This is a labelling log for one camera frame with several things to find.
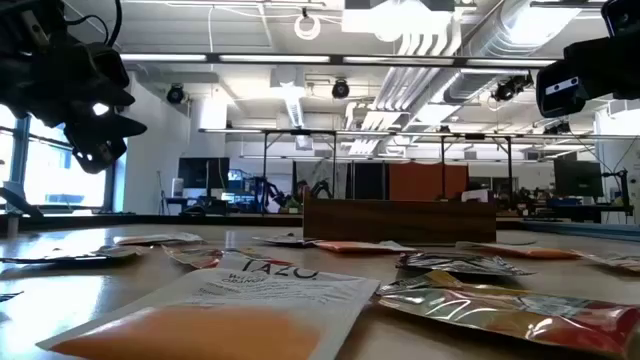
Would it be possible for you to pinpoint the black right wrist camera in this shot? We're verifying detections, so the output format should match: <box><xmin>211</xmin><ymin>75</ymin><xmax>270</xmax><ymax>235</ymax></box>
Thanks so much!
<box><xmin>535</xmin><ymin>58</ymin><xmax>590</xmax><ymax>119</ymax></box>

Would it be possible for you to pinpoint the dark background desk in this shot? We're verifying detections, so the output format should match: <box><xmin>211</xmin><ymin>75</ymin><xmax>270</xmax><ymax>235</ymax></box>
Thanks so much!
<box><xmin>542</xmin><ymin>202</ymin><xmax>635</xmax><ymax>224</ymax></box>

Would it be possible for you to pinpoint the dark silver foil tea packet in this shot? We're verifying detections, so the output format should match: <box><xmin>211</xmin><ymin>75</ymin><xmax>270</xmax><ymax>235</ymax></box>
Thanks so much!
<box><xmin>396</xmin><ymin>251</ymin><xmax>536</xmax><ymax>278</ymax></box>

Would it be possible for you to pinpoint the Tazo orange white tea packet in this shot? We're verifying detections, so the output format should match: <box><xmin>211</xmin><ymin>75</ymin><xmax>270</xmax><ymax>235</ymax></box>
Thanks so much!
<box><xmin>36</xmin><ymin>252</ymin><xmax>381</xmax><ymax>360</ymax></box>

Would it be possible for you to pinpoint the orange partition panel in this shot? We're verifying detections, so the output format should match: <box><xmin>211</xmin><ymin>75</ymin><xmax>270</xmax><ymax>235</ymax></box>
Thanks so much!
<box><xmin>388</xmin><ymin>163</ymin><xmax>470</xmax><ymax>202</ymax></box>

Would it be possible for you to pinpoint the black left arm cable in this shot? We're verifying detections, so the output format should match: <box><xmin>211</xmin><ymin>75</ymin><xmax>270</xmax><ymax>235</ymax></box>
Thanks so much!
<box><xmin>64</xmin><ymin>0</ymin><xmax>124</xmax><ymax>49</ymax></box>

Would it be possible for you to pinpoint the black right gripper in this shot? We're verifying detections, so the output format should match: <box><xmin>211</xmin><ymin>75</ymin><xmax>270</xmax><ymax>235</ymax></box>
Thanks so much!
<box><xmin>563</xmin><ymin>34</ymin><xmax>640</xmax><ymax>100</ymax></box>

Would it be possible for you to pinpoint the black computer monitor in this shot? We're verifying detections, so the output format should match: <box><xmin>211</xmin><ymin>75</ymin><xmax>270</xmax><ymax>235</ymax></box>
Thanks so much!
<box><xmin>553</xmin><ymin>159</ymin><xmax>605</xmax><ymax>199</ymax></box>
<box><xmin>177</xmin><ymin>156</ymin><xmax>231</xmax><ymax>190</ymax></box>

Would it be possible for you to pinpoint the black table edge frame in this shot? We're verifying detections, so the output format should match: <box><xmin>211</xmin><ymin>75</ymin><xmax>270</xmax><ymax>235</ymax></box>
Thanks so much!
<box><xmin>0</xmin><ymin>213</ymin><xmax>640</xmax><ymax>242</ymax></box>

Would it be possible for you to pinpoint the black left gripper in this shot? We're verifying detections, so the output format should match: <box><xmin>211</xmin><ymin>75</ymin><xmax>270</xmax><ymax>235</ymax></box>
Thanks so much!
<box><xmin>0</xmin><ymin>44</ymin><xmax>149</xmax><ymax>176</ymax></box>

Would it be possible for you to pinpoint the dark wooden tea box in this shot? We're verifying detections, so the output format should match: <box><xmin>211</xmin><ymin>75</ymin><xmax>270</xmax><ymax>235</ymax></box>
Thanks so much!
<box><xmin>302</xmin><ymin>192</ymin><xmax>498</xmax><ymax>245</ymax></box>

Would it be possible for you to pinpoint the large bright window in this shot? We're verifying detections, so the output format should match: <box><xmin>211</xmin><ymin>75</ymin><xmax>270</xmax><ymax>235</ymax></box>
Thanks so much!
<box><xmin>0</xmin><ymin>102</ymin><xmax>117</xmax><ymax>211</ymax></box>

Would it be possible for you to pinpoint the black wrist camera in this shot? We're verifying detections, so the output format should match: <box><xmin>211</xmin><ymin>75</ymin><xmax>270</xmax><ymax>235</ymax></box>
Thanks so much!
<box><xmin>535</xmin><ymin>58</ymin><xmax>590</xmax><ymax>119</ymax></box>
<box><xmin>87</xmin><ymin>43</ymin><xmax>132</xmax><ymax>92</ymax></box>

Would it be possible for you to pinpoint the black diagonal strut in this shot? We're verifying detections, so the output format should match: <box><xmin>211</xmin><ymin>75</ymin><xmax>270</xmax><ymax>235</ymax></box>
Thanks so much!
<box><xmin>0</xmin><ymin>182</ymin><xmax>45</xmax><ymax>237</ymax></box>

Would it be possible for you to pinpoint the long ceiling light strip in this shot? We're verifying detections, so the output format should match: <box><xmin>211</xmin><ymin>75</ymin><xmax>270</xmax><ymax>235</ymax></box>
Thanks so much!
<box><xmin>467</xmin><ymin>58</ymin><xmax>556</xmax><ymax>68</ymax></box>
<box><xmin>218</xmin><ymin>53</ymin><xmax>331</xmax><ymax>64</ymax></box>
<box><xmin>343</xmin><ymin>55</ymin><xmax>455</xmax><ymax>65</ymax></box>
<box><xmin>119</xmin><ymin>53</ymin><xmax>209</xmax><ymax>63</ymax></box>

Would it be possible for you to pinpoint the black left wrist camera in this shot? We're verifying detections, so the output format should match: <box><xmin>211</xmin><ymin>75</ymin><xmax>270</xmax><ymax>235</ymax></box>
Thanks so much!
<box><xmin>87</xmin><ymin>43</ymin><xmax>132</xmax><ymax>92</ymax></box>

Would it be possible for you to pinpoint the white dark tea packet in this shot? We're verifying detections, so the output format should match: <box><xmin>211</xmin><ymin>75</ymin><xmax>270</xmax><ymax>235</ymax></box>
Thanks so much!
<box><xmin>252</xmin><ymin>233</ymin><xmax>321</xmax><ymax>248</ymax></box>

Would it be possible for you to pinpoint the silver ventilation duct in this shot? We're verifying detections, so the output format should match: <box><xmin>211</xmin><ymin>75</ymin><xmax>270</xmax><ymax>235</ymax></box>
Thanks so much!
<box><xmin>443</xmin><ymin>0</ymin><xmax>584</xmax><ymax>104</ymax></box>

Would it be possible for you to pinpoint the white coiled cable ring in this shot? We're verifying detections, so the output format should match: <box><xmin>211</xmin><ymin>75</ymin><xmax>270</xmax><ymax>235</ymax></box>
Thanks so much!
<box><xmin>293</xmin><ymin>13</ymin><xmax>323</xmax><ymax>42</ymax></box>

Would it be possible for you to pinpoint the black metal workstation frame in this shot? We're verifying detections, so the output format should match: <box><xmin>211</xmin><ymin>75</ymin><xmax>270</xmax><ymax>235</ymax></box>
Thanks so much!
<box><xmin>198</xmin><ymin>128</ymin><xmax>516</xmax><ymax>201</ymax></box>

